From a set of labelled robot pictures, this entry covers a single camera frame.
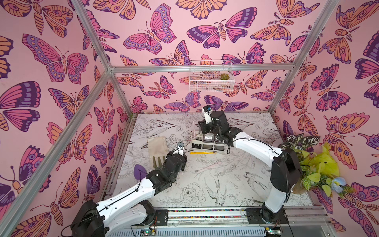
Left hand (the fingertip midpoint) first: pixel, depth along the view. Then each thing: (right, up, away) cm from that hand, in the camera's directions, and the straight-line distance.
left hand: (181, 151), depth 80 cm
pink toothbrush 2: (+16, -12, +11) cm, 23 cm away
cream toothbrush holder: (+16, +4, +13) cm, 21 cm away
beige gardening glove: (-17, -3, +20) cm, 26 cm away
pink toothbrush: (+7, +10, +14) cm, 19 cm away
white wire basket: (+18, +46, +14) cm, 52 cm away
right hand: (+12, +18, +5) cm, 22 cm away
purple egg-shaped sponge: (-26, -14, +9) cm, 31 cm away
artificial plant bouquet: (+62, -5, -16) cm, 65 cm away
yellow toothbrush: (+13, -4, +17) cm, 22 cm away
